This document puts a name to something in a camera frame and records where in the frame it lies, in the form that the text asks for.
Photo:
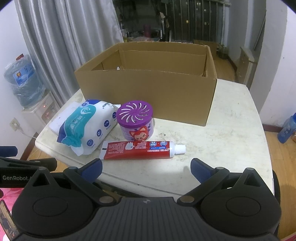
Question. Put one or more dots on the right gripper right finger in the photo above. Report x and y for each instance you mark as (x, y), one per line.
(211, 180)

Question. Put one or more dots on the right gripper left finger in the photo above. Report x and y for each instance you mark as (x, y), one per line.
(84, 177)

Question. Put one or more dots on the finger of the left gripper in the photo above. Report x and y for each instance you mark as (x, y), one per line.
(8, 151)

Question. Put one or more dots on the red toothpaste tube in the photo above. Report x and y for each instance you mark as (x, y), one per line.
(140, 150)

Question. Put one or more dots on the white box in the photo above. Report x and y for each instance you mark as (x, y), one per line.
(60, 118)

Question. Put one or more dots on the blue white wet wipes pack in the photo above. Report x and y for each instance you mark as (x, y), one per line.
(88, 126)

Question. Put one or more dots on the purple air freshener jar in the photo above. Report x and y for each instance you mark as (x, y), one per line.
(135, 119)

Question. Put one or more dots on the white water dispenser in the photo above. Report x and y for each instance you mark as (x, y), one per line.
(39, 115)

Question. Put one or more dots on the blue water jug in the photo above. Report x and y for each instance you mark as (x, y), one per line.
(24, 81)

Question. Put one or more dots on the blue plastic bottle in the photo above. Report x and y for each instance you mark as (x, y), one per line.
(288, 129)

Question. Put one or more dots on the brown cardboard box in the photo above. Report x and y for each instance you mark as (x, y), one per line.
(177, 79)

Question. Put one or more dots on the small wooden cabinet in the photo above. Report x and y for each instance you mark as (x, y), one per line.
(246, 67)

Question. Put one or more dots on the grey curtain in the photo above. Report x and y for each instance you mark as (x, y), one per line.
(63, 35)

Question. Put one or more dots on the balcony metal railing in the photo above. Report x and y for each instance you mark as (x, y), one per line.
(197, 20)

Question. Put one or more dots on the white wall socket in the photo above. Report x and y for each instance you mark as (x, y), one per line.
(14, 124)

